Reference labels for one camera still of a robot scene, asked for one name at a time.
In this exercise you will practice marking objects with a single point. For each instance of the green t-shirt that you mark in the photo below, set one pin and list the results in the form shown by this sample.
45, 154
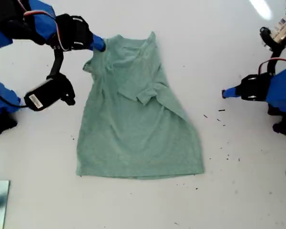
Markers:
138, 143

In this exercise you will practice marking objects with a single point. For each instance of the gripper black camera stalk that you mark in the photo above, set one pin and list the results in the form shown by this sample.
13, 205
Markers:
270, 45
57, 62

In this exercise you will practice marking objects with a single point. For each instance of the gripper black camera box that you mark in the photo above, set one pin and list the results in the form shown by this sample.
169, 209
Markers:
45, 96
284, 28

